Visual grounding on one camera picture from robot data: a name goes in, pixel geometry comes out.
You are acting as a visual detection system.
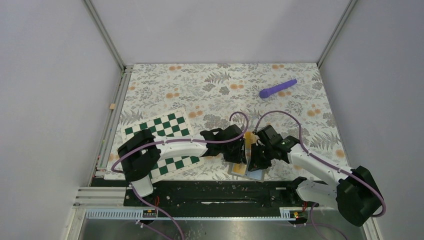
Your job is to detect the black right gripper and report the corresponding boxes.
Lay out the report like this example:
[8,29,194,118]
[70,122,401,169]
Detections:
[247,142,275,172]

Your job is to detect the grey card holder wallet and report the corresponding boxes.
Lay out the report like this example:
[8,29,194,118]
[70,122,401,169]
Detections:
[227,162,266,183]

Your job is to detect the gold VIP card stack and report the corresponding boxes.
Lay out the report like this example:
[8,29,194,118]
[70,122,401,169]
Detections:
[244,131,259,148]

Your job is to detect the clear acrylic card box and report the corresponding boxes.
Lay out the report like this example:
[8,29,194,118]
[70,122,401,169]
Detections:
[242,127,265,158]

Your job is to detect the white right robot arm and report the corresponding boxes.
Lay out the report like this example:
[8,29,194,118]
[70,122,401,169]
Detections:
[251,125,382,227]

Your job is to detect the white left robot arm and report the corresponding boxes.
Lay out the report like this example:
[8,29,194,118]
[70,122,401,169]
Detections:
[116,124,245,206]

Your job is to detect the floral patterned table mat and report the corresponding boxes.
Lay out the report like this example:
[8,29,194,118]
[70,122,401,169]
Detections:
[108,63,348,166]

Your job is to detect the green white chessboard mat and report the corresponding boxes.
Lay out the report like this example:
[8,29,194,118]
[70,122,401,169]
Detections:
[120,108,205,183]

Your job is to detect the purple cylindrical tool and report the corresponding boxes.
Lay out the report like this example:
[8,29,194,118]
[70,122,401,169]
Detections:
[259,79,298,99]

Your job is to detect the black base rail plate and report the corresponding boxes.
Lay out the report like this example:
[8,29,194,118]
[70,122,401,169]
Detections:
[91,178,355,220]

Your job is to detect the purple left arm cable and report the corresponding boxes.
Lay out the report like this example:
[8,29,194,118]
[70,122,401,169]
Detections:
[110,111,250,240]

